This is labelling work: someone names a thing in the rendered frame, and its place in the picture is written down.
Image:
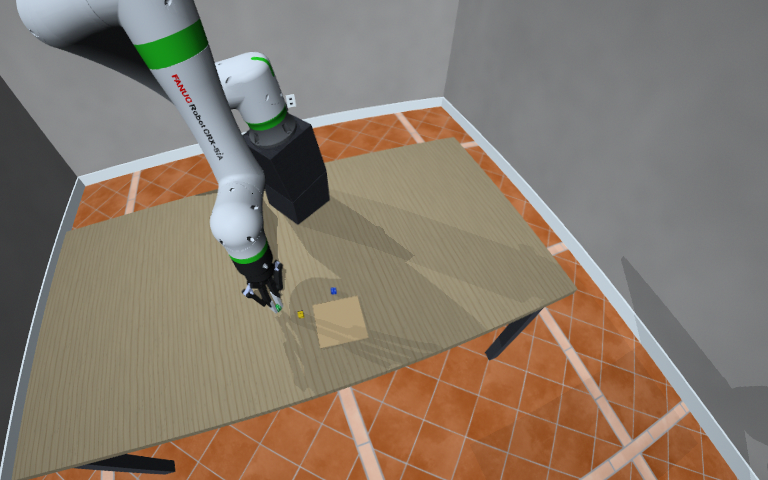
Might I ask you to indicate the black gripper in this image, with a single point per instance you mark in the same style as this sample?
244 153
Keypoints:
259 282

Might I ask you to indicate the beige square mat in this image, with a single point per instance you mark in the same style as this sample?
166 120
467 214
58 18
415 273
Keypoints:
339 321

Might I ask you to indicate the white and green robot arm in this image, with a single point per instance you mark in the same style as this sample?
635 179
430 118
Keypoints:
170 38

